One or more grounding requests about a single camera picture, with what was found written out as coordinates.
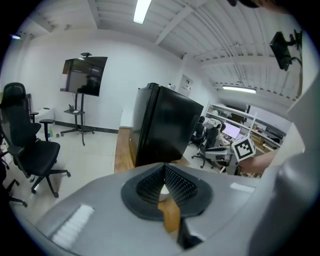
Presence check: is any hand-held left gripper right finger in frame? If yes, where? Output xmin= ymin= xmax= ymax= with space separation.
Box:
xmin=164 ymin=162 xmax=262 ymax=256

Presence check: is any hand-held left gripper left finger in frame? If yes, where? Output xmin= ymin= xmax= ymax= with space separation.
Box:
xmin=32 ymin=162 xmax=184 ymax=256

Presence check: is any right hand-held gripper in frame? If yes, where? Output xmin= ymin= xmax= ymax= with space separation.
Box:
xmin=231 ymin=133 xmax=257 ymax=163

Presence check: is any black monitor on arm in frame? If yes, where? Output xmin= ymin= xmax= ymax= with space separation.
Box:
xmin=269 ymin=29 xmax=304 ymax=72

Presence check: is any person's right forearm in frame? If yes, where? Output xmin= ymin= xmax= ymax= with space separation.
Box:
xmin=238 ymin=149 xmax=280 ymax=175

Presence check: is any lit computer monitor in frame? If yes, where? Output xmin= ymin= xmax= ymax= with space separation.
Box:
xmin=222 ymin=123 xmax=241 ymax=140

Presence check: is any white storage shelving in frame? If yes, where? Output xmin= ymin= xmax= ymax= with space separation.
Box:
xmin=205 ymin=102 xmax=287 ymax=152

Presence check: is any grey office chair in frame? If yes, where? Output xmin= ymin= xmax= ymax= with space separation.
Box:
xmin=191 ymin=127 xmax=219 ymax=170

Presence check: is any long ceiling light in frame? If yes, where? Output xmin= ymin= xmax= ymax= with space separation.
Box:
xmin=222 ymin=84 xmax=258 ymax=95
xmin=133 ymin=0 xmax=153 ymax=25

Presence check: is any person's grey shirt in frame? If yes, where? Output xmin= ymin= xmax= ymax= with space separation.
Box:
xmin=246 ymin=72 xmax=320 ymax=256

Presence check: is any black mini fridge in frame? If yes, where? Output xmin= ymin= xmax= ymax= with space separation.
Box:
xmin=129 ymin=82 xmax=205 ymax=168

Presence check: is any black chair base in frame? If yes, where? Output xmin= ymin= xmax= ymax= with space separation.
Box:
xmin=0 ymin=149 xmax=29 ymax=208

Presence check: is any black office chair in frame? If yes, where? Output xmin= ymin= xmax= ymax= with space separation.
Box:
xmin=0 ymin=82 xmax=72 ymax=199

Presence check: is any black wheeled television stand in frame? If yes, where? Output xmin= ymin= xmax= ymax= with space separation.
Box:
xmin=60 ymin=92 xmax=96 ymax=147

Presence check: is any white box appliance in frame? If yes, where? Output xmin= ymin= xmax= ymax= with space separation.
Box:
xmin=36 ymin=107 xmax=56 ymax=125

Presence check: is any black television screen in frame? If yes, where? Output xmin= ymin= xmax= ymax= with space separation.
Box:
xmin=59 ymin=56 xmax=109 ymax=98

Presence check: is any white wall sign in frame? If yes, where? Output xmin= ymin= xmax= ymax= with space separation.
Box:
xmin=180 ymin=74 xmax=195 ymax=92

